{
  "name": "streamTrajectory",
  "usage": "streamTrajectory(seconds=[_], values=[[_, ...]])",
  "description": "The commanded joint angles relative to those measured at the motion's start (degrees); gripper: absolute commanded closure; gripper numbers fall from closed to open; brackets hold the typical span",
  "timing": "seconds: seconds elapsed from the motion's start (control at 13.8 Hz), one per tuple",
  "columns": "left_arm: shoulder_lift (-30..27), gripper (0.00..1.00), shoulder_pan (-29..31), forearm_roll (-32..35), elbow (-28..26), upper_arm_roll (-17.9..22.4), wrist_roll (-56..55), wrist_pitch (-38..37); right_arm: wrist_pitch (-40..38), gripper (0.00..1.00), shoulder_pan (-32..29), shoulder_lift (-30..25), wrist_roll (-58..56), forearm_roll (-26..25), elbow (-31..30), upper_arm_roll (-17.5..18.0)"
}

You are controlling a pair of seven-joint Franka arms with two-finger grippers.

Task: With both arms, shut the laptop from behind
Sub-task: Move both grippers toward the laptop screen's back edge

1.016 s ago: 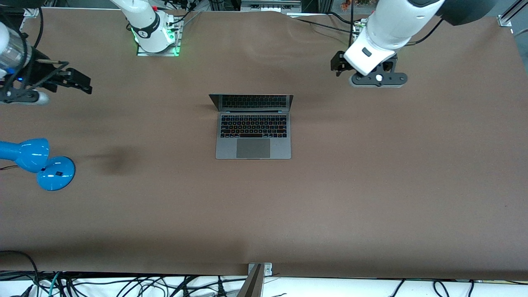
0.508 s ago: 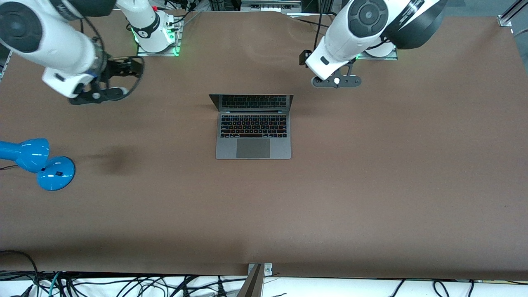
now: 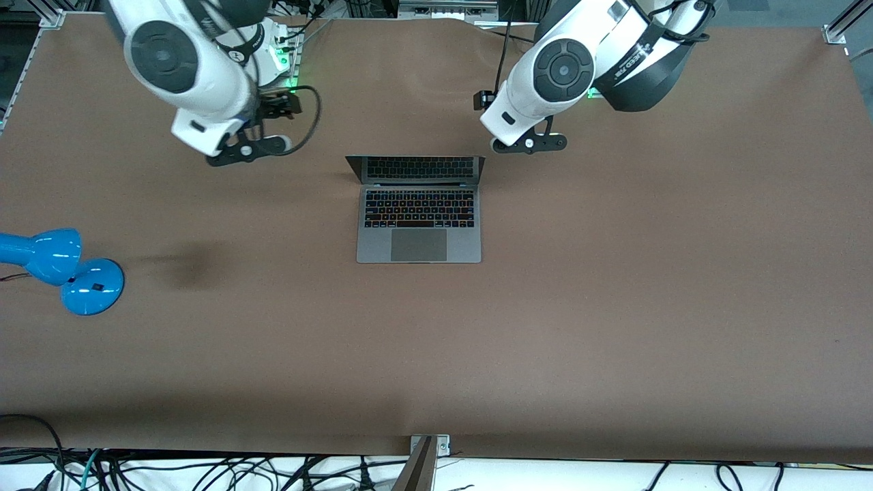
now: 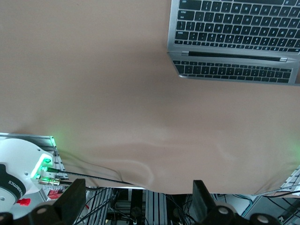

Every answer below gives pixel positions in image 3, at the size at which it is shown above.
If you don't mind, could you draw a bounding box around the grey laptop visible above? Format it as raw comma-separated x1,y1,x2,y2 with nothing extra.
344,155,486,265

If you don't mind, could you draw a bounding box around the grey equipment box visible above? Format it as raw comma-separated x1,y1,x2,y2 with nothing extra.
398,0,500,20

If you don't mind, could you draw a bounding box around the blue desk lamp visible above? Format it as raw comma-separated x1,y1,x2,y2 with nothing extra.
0,228,125,316

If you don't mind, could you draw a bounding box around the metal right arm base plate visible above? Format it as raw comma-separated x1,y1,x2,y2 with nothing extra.
269,27,301,90

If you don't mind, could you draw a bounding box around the long black table cable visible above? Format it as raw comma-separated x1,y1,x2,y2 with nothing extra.
487,29,541,46

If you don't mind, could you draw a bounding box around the aluminium frame corner post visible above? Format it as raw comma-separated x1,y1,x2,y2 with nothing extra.
822,0,873,46
27,0,68,29

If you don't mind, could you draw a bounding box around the aluminium table side rail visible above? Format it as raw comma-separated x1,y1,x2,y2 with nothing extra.
0,26,43,134

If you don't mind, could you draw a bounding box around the metal camera pole bracket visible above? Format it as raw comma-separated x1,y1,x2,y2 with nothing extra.
409,434,451,458

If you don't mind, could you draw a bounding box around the grey camera pole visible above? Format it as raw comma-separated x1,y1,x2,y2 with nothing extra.
392,436,437,491

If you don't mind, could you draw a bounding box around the black looped floor cable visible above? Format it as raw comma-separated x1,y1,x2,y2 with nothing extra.
0,413,66,491

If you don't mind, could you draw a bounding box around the teal cable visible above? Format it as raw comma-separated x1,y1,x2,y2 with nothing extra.
80,449,102,491

